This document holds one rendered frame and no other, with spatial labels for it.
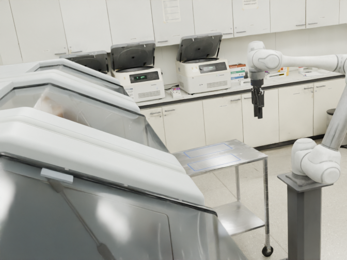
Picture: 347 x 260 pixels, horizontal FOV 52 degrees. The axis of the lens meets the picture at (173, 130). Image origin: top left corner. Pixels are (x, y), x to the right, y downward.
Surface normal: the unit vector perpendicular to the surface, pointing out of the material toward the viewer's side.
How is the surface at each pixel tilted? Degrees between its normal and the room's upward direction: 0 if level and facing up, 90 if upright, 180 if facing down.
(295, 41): 90
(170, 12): 90
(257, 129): 90
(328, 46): 90
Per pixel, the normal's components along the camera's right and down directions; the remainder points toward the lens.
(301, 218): -0.51, 0.30
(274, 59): -0.03, 0.28
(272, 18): 0.24, 0.25
